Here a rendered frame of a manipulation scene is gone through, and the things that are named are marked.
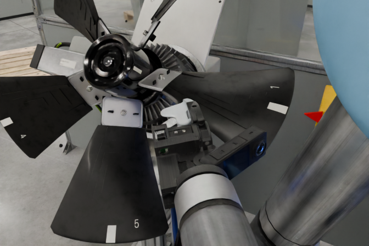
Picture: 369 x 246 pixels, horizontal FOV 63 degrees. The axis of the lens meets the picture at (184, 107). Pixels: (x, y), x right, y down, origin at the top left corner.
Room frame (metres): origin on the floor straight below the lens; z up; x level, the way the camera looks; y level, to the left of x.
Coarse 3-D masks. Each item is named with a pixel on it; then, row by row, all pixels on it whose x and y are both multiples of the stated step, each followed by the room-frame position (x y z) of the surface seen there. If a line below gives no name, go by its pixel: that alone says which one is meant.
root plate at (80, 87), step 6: (78, 72) 0.61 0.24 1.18; (72, 78) 0.61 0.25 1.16; (78, 78) 0.61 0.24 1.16; (84, 78) 0.61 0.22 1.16; (72, 84) 0.61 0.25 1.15; (78, 84) 0.61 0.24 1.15; (84, 84) 0.61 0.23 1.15; (78, 90) 0.61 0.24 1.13; (84, 90) 0.61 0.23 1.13; (96, 90) 0.61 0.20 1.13; (84, 96) 0.61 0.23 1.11; (90, 96) 0.61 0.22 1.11; (102, 96) 0.61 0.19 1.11; (90, 102) 0.61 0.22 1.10; (96, 102) 0.61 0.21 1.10
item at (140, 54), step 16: (96, 48) 0.60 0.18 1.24; (112, 48) 0.58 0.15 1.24; (128, 48) 0.56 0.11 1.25; (144, 48) 0.68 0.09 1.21; (96, 64) 0.57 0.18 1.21; (112, 64) 0.56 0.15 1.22; (128, 64) 0.54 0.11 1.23; (144, 64) 0.58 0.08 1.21; (160, 64) 0.63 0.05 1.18; (96, 80) 0.55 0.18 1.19; (112, 80) 0.54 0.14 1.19; (128, 80) 0.53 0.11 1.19; (128, 96) 0.57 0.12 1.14; (144, 96) 0.59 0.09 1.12
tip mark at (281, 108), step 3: (270, 102) 0.46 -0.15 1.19; (270, 105) 0.45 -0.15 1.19; (273, 105) 0.45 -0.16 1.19; (276, 105) 0.45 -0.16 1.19; (279, 105) 0.45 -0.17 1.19; (282, 105) 0.45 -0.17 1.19; (267, 108) 0.44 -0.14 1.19; (270, 108) 0.44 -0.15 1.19; (273, 108) 0.44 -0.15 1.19; (276, 108) 0.44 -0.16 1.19; (279, 108) 0.44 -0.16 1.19; (282, 108) 0.44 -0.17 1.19; (285, 108) 0.44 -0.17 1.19; (279, 111) 0.43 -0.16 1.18; (282, 111) 0.43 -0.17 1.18; (285, 111) 0.43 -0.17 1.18
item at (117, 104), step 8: (104, 104) 0.54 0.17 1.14; (112, 104) 0.54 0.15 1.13; (120, 104) 0.55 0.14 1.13; (128, 104) 0.56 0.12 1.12; (136, 104) 0.57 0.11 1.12; (104, 112) 0.53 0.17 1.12; (128, 112) 0.55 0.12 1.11; (136, 112) 0.56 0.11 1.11; (104, 120) 0.51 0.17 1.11; (112, 120) 0.52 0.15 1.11; (120, 120) 0.53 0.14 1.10; (128, 120) 0.54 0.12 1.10; (136, 120) 0.54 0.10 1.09
